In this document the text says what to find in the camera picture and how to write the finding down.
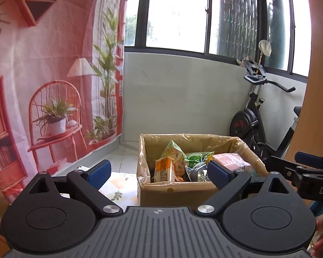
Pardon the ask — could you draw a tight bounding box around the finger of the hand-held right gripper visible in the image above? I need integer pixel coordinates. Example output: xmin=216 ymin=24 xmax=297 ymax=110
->
xmin=266 ymin=155 xmax=323 ymax=186
xmin=295 ymin=152 xmax=323 ymax=171

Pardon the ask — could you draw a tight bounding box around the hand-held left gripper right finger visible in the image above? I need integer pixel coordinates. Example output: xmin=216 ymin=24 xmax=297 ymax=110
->
xmin=196 ymin=161 xmax=292 ymax=217

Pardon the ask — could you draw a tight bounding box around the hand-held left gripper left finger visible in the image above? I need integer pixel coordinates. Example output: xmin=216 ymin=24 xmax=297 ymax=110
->
xmin=28 ymin=160 xmax=123 ymax=217

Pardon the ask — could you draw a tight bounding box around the dark shiny snack packet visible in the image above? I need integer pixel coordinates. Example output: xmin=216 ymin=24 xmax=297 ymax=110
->
xmin=185 ymin=164 xmax=209 ymax=182

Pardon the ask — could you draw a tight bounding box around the brown cardboard box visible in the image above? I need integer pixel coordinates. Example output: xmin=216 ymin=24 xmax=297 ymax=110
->
xmin=137 ymin=133 xmax=268 ymax=207

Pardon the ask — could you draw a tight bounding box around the orange drink carton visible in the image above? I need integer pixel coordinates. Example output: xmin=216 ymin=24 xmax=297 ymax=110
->
xmin=154 ymin=158 xmax=176 ymax=183

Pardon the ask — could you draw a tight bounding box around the person's right hand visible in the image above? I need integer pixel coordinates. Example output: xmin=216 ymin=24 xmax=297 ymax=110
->
xmin=309 ymin=215 xmax=323 ymax=257

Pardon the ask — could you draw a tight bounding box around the red snack packet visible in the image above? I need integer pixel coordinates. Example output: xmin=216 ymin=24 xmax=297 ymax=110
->
xmin=211 ymin=153 xmax=252 ymax=172

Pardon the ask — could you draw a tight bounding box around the green orange snack packet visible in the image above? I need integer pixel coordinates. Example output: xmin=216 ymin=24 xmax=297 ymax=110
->
xmin=161 ymin=140 xmax=187 ymax=179

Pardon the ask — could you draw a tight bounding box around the black exercise bike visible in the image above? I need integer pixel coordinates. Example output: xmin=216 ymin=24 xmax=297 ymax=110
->
xmin=230 ymin=58 xmax=303 ymax=164

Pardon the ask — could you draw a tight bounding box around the wooden panel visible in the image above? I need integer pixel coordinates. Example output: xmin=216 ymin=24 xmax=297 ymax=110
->
xmin=284 ymin=0 xmax=323 ymax=164

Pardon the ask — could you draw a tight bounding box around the small white cloth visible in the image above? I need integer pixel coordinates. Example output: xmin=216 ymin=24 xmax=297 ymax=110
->
xmin=258 ymin=40 xmax=272 ymax=57

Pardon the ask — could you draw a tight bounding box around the black framed window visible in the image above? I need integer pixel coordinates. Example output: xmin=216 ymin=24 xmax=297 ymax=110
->
xmin=124 ymin=0 xmax=313 ymax=81

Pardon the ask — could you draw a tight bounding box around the printed pink wall backdrop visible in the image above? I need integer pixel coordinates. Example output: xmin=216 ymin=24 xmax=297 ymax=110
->
xmin=0 ymin=0 xmax=130 ymax=205

